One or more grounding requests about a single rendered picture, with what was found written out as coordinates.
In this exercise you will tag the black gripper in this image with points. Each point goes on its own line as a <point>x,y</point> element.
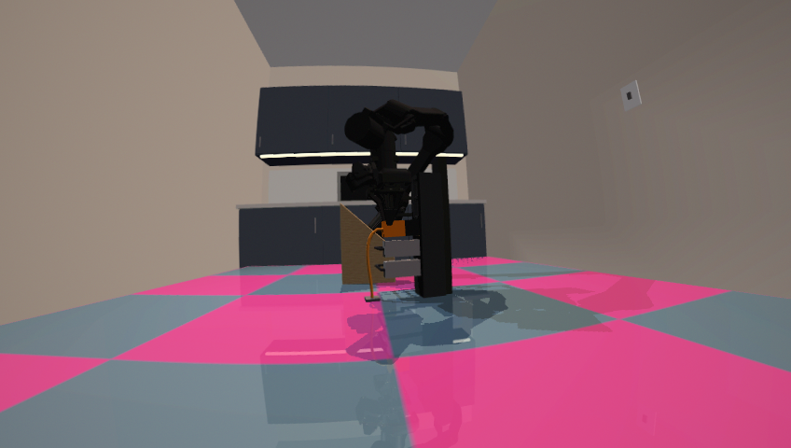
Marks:
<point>387,193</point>

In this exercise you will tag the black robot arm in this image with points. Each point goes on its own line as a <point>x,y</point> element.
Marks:
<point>375,130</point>

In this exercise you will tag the orange power plug with cord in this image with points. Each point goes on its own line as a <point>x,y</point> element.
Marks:
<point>399,228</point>

